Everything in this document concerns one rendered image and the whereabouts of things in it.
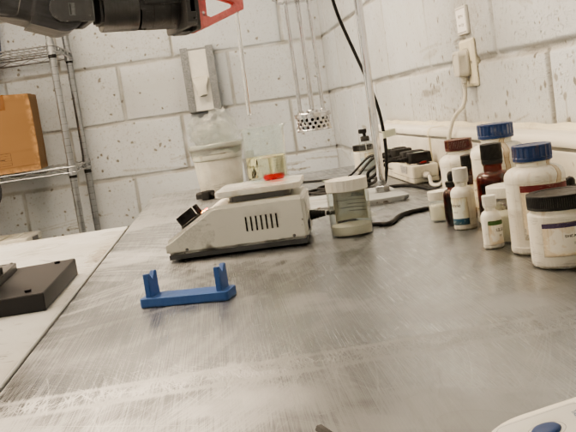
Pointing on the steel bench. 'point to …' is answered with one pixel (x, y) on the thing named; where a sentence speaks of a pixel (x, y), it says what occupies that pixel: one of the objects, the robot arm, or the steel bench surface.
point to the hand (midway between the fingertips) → (237, 4)
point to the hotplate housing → (247, 225)
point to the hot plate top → (259, 187)
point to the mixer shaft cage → (315, 119)
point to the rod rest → (155, 298)
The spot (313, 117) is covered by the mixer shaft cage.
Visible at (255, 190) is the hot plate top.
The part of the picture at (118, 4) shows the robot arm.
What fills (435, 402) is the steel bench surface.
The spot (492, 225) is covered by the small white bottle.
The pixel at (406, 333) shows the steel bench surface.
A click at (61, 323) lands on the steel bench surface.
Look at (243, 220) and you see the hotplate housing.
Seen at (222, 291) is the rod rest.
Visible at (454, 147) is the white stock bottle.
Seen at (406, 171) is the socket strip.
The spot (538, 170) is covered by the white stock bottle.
